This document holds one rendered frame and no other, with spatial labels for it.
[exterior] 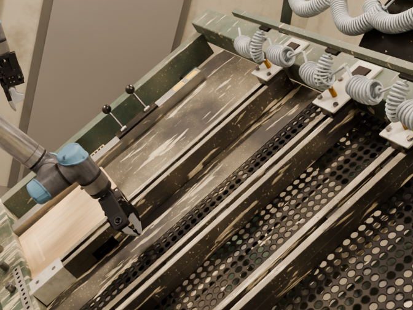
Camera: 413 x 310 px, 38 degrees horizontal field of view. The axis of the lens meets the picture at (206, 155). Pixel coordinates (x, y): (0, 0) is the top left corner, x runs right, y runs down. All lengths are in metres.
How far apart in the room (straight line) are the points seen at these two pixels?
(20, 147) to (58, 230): 0.52
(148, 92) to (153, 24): 2.42
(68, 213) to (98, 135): 0.46
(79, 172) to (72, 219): 0.55
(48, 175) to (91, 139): 0.89
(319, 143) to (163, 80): 1.07
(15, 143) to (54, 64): 3.15
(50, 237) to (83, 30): 2.89
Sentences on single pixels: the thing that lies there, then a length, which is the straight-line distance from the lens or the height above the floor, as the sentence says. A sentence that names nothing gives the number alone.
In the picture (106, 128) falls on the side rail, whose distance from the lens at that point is 2.58.
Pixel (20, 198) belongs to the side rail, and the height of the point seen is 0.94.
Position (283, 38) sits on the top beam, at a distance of 2.13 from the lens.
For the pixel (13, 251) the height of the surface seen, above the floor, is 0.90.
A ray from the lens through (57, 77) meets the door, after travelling 4.94.
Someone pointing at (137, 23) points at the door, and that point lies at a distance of 4.96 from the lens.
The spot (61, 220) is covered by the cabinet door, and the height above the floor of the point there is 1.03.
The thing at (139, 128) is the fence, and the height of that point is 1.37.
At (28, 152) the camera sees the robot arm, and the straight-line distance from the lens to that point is 1.81.
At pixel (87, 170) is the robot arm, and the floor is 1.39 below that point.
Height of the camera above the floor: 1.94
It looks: 15 degrees down
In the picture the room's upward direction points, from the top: 16 degrees clockwise
